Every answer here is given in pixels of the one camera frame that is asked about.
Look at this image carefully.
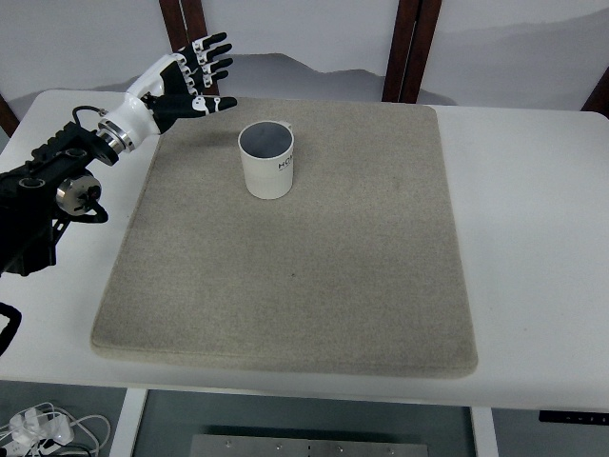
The grey felt mat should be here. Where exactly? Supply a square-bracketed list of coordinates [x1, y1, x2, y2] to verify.
[89, 93, 480, 381]

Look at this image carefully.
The white cup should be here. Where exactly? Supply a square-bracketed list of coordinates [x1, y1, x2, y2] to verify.
[237, 120, 296, 201]

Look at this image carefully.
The brown wooden screen post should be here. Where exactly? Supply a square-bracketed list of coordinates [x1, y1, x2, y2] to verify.
[158, 0, 221, 96]
[382, 0, 444, 104]
[581, 66, 609, 118]
[0, 92, 21, 140]

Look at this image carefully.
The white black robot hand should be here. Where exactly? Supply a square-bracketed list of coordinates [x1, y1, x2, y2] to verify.
[105, 31, 239, 145]

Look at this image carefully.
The black desk control panel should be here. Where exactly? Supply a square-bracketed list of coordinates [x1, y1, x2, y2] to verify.
[538, 409, 609, 424]

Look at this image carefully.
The white table leg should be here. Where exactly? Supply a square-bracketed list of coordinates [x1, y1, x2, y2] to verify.
[109, 387, 149, 457]
[470, 407, 501, 457]

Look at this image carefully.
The grey metal plate with screws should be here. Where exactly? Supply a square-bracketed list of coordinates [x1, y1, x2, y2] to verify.
[189, 433, 430, 457]

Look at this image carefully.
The white power adapter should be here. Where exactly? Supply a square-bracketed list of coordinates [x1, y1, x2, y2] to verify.
[8, 407, 76, 447]

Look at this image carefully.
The white cable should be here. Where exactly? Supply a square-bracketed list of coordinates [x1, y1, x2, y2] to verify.
[0, 401, 113, 457]

